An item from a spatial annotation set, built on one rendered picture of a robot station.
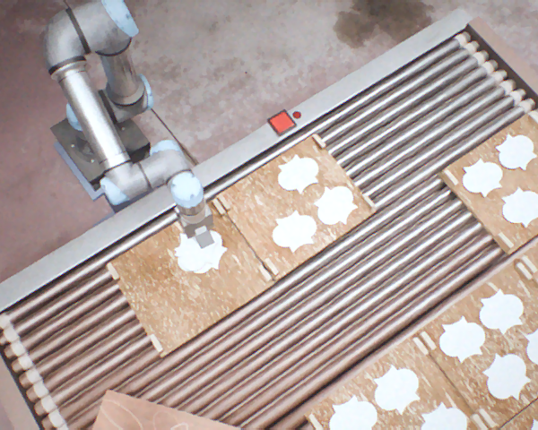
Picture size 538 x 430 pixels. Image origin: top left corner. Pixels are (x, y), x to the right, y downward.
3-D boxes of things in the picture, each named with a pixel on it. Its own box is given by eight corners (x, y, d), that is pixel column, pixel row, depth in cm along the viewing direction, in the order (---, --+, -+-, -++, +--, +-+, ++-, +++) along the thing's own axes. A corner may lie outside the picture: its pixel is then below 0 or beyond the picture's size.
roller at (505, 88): (29, 391, 186) (23, 389, 182) (505, 82, 227) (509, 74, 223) (37, 404, 185) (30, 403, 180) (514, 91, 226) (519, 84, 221)
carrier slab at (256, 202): (214, 198, 205) (214, 196, 203) (313, 135, 213) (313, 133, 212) (276, 281, 194) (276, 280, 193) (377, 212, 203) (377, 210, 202)
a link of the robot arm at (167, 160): (134, 150, 155) (151, 185, 151) (174, 133, 157) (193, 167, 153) (139, 165, 162) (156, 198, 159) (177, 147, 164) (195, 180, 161)
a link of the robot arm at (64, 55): (18, 20, 144) (112, 208, 149) (62, 3, 146) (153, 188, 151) (26, 33, 155) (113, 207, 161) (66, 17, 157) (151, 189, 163)
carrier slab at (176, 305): (106, 265, 196) (105, 264, 194) (215, 200, 204) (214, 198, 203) (162, 357, 186) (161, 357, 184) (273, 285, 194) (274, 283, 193)
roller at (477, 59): (7, 349, 190) (1, 347, 186) (478, 55, 232) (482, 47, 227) (14, 363, 189) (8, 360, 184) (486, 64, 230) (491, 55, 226)
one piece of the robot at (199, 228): (187, 239, 158) (194, 258, 174) (219, 225, 160) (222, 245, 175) (169, 201, 162) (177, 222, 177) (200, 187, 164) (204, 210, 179)
